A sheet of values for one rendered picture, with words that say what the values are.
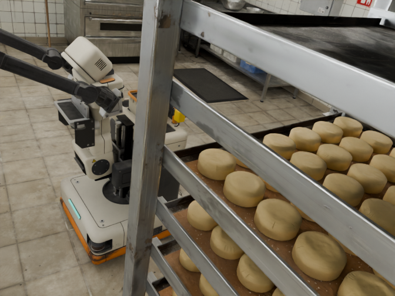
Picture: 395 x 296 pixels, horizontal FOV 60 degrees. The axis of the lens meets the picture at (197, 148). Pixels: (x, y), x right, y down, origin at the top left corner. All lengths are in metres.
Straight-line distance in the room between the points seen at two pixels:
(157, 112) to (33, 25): 5.57
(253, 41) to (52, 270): 2.07
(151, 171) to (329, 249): 0.23
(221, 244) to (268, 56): 0.26
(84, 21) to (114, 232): 3.45
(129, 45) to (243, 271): 4.94
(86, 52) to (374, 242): 1.54
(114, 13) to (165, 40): 4.70
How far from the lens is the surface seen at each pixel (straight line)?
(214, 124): 0.35
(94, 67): 1.70
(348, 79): 0.25
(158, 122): 0.42
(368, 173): 0.54
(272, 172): 0.31
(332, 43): 0.45
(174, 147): 1.94
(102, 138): 1.90
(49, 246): 2.39
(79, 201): 2.25
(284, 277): 0.34
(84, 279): 2.20
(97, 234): 2.05
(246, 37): 0.31
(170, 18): 0.38
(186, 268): 0.57
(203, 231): 0.50
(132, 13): 5.17
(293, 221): 0.39
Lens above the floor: 1.75
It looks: 31 degrees down
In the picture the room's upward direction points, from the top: 11 degrees clockwise
